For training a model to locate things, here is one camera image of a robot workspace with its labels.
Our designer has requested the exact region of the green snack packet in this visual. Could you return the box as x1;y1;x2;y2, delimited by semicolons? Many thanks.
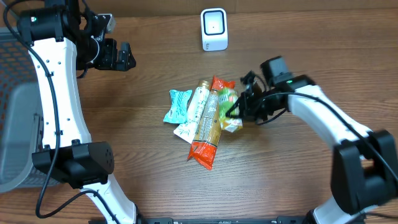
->
218;88;243;133

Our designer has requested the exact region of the orange pasta packet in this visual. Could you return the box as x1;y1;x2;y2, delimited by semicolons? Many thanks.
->
187;76;236;170

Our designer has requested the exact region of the white tube with gold cap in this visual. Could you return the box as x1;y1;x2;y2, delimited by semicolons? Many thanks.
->
174;80;210;144

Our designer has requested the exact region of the light blue wipes packet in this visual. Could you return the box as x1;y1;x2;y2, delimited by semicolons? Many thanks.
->
163;90;192;124

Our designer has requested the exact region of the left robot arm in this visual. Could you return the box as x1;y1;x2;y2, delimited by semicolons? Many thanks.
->
17;1;142;223

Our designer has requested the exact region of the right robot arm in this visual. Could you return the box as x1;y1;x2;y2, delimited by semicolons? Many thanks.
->
225;56;397;223

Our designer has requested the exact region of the white barcode scanner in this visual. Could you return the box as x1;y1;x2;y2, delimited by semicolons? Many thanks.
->
200;7;228;52

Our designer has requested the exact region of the grey plastic basket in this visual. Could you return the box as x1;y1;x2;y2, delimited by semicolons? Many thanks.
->
1;27;46;193

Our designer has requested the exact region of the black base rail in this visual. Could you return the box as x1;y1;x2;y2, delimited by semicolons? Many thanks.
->
88;216;366;224

